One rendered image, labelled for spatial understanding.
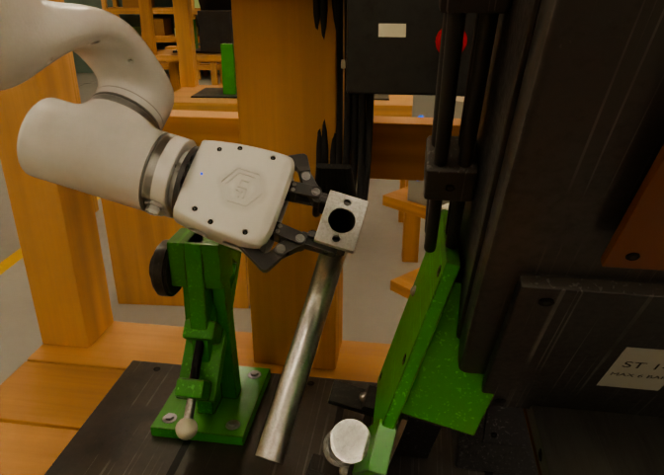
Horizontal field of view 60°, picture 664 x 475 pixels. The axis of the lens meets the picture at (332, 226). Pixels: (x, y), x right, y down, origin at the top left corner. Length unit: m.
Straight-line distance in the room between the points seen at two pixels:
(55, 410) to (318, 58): 0.64
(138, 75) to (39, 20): 0.14
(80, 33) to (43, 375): 0.66
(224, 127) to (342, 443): 0.55
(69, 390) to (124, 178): 0.51
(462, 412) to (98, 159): 0.41
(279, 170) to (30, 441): 0.56
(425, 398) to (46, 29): 0.44
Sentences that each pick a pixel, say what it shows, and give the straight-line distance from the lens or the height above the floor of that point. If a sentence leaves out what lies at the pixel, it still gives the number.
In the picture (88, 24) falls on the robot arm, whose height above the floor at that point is 1.44.
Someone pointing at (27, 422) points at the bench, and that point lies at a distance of 0.99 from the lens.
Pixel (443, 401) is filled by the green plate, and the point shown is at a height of 1.13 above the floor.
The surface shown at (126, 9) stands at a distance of 10.55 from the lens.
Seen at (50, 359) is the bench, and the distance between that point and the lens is 1.11.
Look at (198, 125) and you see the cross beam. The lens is 0.95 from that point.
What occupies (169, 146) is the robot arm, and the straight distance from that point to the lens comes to 0.58.
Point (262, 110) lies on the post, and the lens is 0.82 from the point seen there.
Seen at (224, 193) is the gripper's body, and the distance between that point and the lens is 0.56.
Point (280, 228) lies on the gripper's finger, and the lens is 0.56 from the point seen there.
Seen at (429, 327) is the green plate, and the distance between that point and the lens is 0.47.
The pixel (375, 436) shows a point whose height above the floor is 1.10.
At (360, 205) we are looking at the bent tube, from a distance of 0.56.
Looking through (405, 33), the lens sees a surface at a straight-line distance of 0.67.
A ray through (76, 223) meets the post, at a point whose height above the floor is 1.10.
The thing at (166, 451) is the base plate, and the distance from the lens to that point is 0.84.
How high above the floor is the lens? 1.47
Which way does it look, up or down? 23 degrees down
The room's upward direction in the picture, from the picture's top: straight up
